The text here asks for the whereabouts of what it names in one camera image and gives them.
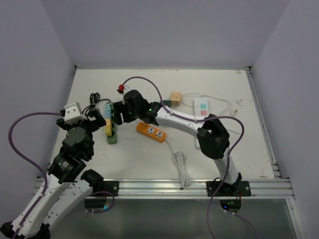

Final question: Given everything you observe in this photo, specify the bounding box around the green power strip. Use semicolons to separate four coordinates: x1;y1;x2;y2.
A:
107;103;117;145

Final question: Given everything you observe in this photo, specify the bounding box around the orange power strip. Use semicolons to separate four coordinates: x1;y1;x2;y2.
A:
136;121;166;143

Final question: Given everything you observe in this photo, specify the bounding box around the wooden beige cube plug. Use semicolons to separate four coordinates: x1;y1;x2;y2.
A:
170;92;182;107

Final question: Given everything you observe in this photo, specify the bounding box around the white power strip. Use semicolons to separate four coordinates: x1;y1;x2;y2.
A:
193;97;209;117

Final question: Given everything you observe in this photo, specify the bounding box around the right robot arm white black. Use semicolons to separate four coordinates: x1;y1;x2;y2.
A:
114;85;242;196

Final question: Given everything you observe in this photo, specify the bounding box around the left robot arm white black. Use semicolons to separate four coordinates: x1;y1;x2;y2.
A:
0;103;106;239

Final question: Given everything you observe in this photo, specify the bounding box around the light cyan plug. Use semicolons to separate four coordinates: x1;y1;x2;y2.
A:
104;104;111;112

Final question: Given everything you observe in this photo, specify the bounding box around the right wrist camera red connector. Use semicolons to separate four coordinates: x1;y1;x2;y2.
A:
117;85;131;94

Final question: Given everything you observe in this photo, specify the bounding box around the black bundled power cord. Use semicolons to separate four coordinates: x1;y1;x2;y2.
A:
82;92;110;118

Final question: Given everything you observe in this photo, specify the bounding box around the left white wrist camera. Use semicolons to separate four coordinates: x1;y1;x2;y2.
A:
64;102;86;124

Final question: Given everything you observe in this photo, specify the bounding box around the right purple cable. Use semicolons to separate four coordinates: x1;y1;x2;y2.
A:
123;76;257;239

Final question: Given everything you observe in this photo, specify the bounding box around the purple cable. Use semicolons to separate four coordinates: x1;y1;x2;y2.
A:
123;76;257;239
8;112;115;239

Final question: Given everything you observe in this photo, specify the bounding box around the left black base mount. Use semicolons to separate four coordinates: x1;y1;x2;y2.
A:
80;169;120;197

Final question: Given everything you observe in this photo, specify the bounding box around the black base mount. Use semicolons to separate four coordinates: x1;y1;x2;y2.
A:
80;169;120;197
206;173;252;197

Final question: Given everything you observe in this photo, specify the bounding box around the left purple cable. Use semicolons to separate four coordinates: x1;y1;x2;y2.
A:
8;112;115;239

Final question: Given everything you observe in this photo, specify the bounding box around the white bundled power cord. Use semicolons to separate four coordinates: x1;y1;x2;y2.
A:
164;139;192;188

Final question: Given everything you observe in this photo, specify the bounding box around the white strip cord with plug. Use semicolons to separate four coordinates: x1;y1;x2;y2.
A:
181;92;240;132

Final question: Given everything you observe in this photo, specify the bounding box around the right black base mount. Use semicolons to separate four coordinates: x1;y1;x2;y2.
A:
206;173;252;197

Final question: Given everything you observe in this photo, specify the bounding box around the aluminium front rail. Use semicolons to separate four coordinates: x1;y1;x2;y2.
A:
32;178;296;199

